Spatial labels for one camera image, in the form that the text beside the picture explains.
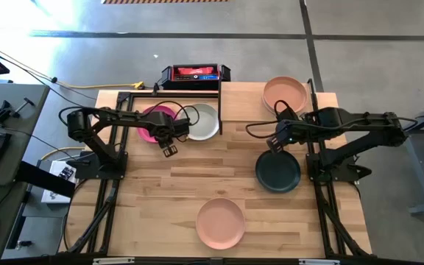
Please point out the magenta pink plate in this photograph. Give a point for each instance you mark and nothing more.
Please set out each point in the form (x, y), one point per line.
(145, 134)

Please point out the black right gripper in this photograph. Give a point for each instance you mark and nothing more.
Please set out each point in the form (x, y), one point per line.
(290, 130)

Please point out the salmon pink plate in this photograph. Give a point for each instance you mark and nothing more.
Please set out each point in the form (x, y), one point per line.
(220, 223)

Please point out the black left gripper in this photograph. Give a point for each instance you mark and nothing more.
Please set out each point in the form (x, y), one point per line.
(171, 129)

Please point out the black clamp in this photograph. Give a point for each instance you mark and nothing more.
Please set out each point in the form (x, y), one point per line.
(3, 115)

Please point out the black aluminium frame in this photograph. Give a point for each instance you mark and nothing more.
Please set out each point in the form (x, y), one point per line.
(344, 230)
(138, 94)

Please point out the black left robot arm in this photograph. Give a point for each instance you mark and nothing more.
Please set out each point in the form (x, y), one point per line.
(123, 117)

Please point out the light grey plate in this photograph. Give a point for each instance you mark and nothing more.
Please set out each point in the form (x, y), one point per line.
(208, 127)

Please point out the red black power station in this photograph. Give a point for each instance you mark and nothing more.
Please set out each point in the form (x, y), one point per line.
(193, 73)

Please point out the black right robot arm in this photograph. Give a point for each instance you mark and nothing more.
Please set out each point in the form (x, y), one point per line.
(392, 129)

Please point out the dark green plate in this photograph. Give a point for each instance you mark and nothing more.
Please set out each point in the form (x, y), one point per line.
(278, 171)

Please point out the black flat bar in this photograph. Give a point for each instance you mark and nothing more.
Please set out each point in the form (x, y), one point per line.
(42, 178)

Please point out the terracotta brown plate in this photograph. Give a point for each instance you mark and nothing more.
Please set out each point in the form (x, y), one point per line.
(285, 91)

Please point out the white box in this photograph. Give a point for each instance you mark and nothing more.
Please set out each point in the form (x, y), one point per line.
(53, 198)

